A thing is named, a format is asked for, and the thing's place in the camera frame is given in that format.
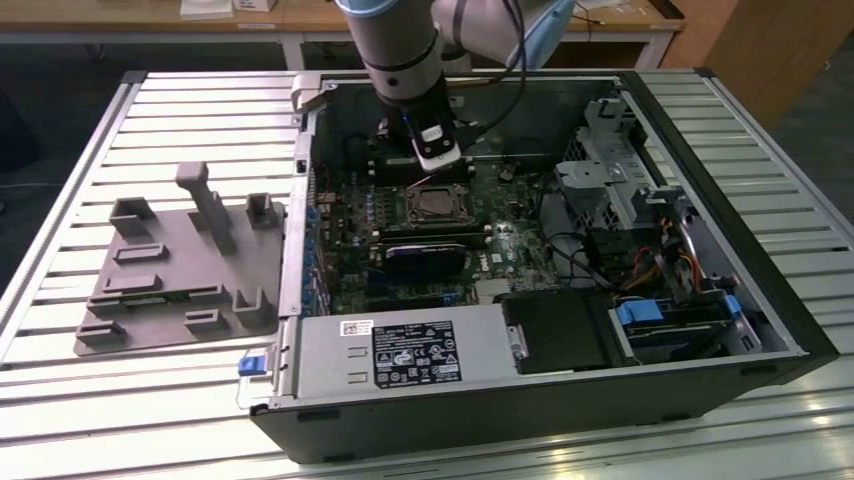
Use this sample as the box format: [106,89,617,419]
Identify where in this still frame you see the metal socket cover frame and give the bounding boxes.
[407,187,473,225]

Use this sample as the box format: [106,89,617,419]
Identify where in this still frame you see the silver green CPU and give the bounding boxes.
[419,192,462,219]

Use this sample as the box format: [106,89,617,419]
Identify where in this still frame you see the CPU socket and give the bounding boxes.
[402,183,477,229]

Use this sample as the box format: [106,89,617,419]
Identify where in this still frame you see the black plastic bay cover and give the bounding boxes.
[498,292,620,376]

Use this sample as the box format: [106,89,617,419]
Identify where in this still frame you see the black graphics card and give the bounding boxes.
[382,241,470,277]

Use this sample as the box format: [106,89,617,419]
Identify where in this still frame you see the green motherboard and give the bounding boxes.
[310,149,576,316]

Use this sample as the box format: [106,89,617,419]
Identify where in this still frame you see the silver metal drive cage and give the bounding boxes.
[551,97,680,231]

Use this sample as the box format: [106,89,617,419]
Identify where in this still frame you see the silver finned chipset heatsink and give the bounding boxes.
[478,278,515,303]

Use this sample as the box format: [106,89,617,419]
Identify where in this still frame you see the silver power supply unit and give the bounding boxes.
[297,305,529,396]

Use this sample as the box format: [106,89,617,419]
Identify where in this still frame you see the grey parts rack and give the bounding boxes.
[72,162,293,357]

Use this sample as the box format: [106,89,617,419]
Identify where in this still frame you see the wooden desk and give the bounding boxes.
[0,0,689,71]

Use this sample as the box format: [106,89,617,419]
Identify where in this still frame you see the wooden cabinet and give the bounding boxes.
[666,0,854,131]

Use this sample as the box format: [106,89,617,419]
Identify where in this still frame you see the blue case latch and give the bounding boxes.
[238,351,270,377]

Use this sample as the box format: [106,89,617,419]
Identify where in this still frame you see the black grey PC case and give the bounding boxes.
[247,68,841,465]

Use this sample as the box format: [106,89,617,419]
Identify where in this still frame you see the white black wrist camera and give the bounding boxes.
[407,121,465,174]

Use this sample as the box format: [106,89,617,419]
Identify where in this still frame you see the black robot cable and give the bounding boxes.
[459,0,535,151]

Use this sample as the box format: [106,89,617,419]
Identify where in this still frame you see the silver metal cage bracket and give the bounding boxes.
[584,98,636,184]

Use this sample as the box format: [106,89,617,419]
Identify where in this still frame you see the thick black cable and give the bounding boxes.
[541,234,622,294]

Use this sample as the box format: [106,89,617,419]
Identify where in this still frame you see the yellow orange power wires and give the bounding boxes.
[624,244,706,296]

